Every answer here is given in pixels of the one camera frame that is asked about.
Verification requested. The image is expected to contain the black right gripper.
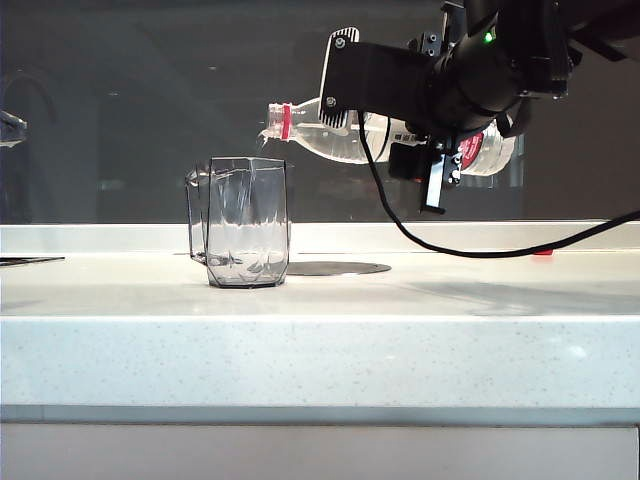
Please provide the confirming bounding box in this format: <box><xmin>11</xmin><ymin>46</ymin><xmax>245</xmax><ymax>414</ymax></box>
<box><xmin>388</xmin><ymin>29</ymin><xmax>534</xmax><ymax>215</ymax></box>

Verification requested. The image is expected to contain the round dark metal countertop disc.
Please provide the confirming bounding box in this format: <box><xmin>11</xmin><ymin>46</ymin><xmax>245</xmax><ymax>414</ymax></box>
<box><xmin>285</xmin><ymin>261</ymin><xmax>393</xmax><ymax>277</ymax></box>

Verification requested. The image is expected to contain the grey cabinet front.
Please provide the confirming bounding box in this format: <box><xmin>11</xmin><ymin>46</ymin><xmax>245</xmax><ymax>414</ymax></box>
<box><xmin>0</xmin><ymin>422</ymin><xmax>640</xmax><ymax>480</ymax></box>

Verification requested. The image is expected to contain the black cable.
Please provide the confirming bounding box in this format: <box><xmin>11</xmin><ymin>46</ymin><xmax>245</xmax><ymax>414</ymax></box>
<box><xmin>356</xmin><ymin>110</ymin><xmax>640</xmax><ymax>260</ymax></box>

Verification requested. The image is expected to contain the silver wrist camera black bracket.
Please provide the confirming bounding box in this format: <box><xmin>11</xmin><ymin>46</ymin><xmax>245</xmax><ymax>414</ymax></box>
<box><xmin>318</xmin><ymin>28</ymin><xmax>437</xmax><ymax>139</ymax></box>

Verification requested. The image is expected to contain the clear water bottle red label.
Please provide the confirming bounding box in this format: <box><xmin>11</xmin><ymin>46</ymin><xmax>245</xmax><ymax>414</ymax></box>
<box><xmin>257</xmin><ymin>97</ymin><xmax>517</xmax><ymax>177</ymax></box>

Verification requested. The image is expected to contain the flat black cooktop panel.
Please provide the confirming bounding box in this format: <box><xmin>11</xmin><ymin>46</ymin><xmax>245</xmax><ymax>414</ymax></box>
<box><xmin>0</xmin><ymin>256</ymin><xmax>67</xmax><ymax>268</ymax></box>

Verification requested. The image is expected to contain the clear faceted glass mug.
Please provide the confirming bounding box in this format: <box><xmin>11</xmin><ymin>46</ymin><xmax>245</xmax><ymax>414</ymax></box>
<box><xmin>185</xmin><ymin>157</ymin><xmax>292</xmax><ymax>290</ymax></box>

